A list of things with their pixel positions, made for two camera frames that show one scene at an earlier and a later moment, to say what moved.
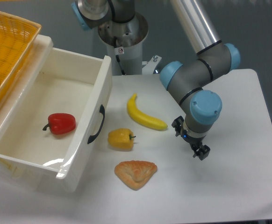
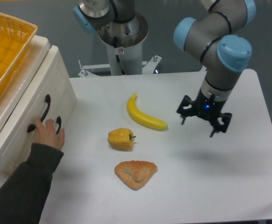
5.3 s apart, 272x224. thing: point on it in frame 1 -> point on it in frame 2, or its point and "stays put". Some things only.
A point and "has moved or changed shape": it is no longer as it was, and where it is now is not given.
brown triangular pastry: [135, 173] stays put
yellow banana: [142, 117] stays put
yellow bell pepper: [121, 139] stays put
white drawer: [54, 118] has moved or changed shape
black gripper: [203, 151] -> [207, 106]
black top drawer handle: [102, 110] -> [47, 99]
